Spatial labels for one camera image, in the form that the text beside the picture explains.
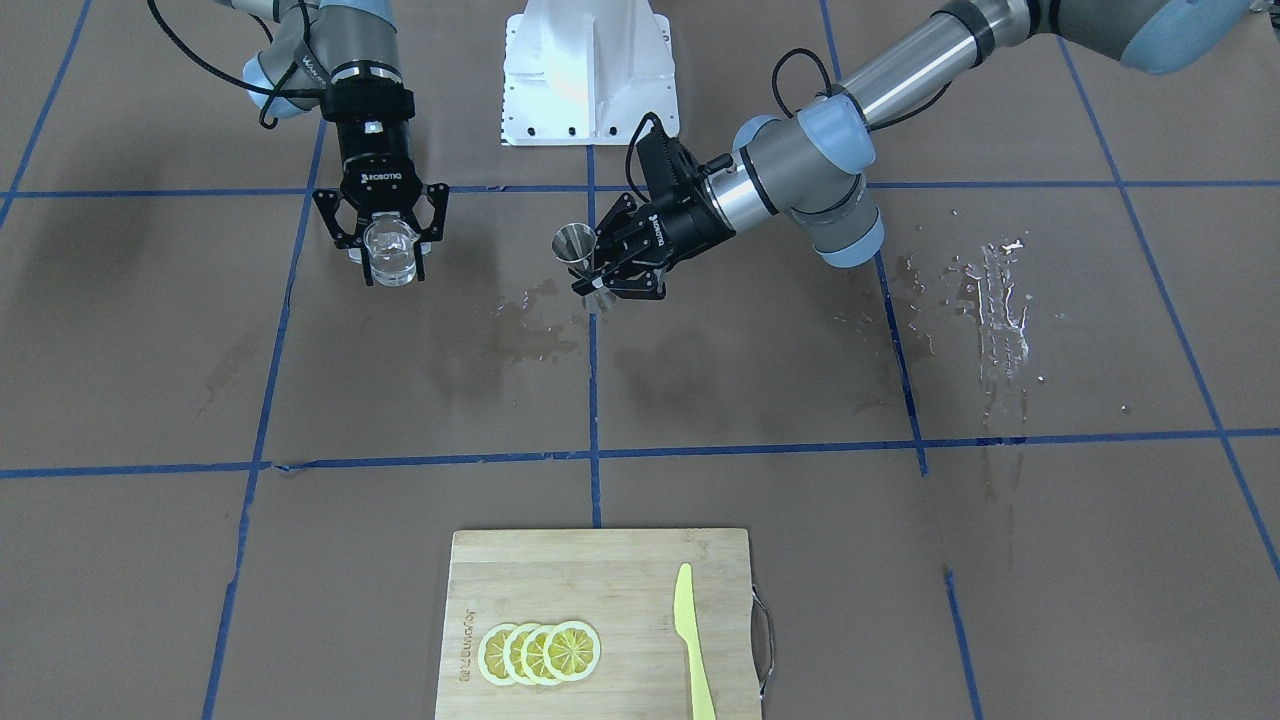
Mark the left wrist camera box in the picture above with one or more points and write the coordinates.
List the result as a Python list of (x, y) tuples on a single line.
[(670, 170)]

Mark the clear glass beaker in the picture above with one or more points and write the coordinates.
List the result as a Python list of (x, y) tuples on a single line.
[(391, 252)]

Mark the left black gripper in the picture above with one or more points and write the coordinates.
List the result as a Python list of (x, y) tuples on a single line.
[(683, 228)]

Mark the bamboo cutting board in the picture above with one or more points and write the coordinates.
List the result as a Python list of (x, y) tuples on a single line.
[(621, 581)]

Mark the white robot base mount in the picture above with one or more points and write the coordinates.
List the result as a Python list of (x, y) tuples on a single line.
[(586, 72)]

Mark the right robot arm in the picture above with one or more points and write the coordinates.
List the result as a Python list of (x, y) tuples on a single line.
[(341, 57)]

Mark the steel jigger measuring cup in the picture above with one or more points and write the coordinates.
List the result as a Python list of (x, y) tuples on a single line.
[(574, 244)]

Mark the lemon slice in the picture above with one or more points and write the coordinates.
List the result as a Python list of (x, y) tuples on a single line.
[(532, 657), (572, 651), (493, 656), (513, 653)]

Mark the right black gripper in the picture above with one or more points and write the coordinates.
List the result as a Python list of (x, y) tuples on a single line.
[(378, 172)]

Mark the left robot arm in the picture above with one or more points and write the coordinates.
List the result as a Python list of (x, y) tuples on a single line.
[(810, 163)]

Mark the yellow plastic knife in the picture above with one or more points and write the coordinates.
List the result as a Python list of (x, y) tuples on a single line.
[(686, 626)]

